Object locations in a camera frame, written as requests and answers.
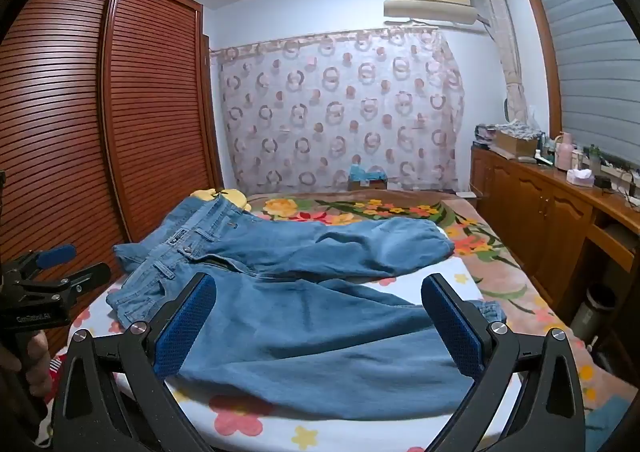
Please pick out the white floral quilt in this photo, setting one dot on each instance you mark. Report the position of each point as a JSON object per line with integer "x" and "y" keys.
{"x": 270, "y": 432}

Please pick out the grey window blind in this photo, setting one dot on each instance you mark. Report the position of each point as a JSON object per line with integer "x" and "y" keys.
{"x": 590, "y": 56}

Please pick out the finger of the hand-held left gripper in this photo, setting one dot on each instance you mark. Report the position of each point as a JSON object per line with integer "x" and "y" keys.
{"x": 57, "y": 254}
{"x": 80, "y": 277}

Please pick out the pink tissue box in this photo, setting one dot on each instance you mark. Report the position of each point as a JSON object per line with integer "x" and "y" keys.
{"x": 580, "y": 177}

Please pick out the person's left hand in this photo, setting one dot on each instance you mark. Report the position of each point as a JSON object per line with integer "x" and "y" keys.
{"x": 37, "y": 362}

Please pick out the wooden louvered wardrobe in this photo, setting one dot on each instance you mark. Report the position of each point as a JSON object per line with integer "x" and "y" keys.
{"x": 150, "y": 106}

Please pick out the cardboard box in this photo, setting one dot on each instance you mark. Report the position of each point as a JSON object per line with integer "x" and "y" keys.
{"x": 515, "y": 144}

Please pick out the blue denim pants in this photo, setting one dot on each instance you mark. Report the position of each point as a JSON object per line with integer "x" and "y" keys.
{"x": 300, "y": 332}

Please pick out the brown floral blanket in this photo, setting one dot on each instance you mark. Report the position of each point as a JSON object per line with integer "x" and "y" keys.
{"x": 500, "y": 277}

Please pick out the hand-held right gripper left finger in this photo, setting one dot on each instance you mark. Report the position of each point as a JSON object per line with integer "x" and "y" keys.
{"x": 187, "y": 327}

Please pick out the beige air conditioner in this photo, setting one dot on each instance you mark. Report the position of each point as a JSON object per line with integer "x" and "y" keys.
{"x": 430, "y": 1}

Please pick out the circle-patterned sheer curtain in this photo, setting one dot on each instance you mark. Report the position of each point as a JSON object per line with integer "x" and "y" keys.
{"x": 340, "y": 121}

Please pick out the pink thermos jug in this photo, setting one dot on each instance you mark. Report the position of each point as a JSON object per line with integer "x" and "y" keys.
{"x": 564, "y": 154}

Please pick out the wooden sideboard cabinet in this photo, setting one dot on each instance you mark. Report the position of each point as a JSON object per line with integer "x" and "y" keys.
{"x": 540, "y": 212}

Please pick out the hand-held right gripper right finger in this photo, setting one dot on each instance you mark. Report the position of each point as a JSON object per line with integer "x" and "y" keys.
{"x": 452, "y": 327}

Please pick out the grey trash bin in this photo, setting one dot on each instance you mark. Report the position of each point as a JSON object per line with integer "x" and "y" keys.
{"x": 592, "y": 312}

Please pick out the blue item on box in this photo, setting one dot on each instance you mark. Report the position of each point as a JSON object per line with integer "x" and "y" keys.
{"x": 367, "y": 176}

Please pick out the white flat box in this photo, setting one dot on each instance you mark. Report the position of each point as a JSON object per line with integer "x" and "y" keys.
{"x": 467, "y": 194}

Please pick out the beige tied curtain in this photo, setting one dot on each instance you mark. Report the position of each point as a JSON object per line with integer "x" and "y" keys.
{"x": 505, "y": 56}

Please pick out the yellow plush toy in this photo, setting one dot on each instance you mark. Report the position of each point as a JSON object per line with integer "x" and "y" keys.
{"x": 232, "y": 194}

